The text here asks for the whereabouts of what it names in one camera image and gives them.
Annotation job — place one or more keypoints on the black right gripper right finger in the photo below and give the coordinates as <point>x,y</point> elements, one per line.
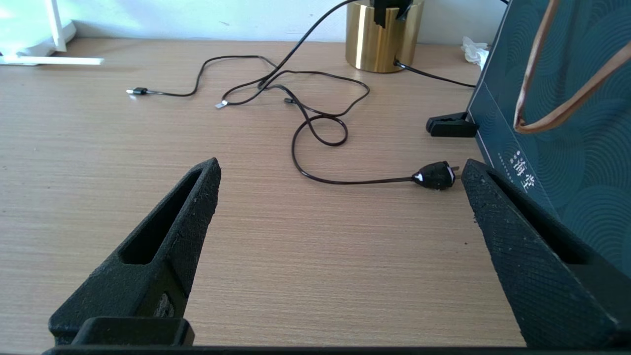
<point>542,286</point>

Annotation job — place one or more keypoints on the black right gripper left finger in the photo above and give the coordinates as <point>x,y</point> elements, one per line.
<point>167,276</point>

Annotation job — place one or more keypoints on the white router with antennas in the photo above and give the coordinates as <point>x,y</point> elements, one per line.
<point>29,44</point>

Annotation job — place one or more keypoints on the black clip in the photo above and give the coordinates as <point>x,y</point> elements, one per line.
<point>451,127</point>

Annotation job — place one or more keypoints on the crumpled white tissue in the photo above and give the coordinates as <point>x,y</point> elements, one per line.
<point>473,49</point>

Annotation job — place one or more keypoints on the brass desk lamp wooden head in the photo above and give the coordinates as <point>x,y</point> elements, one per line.
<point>379,44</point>

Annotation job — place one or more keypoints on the black lamp switch box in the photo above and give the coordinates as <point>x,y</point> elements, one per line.
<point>389,12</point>

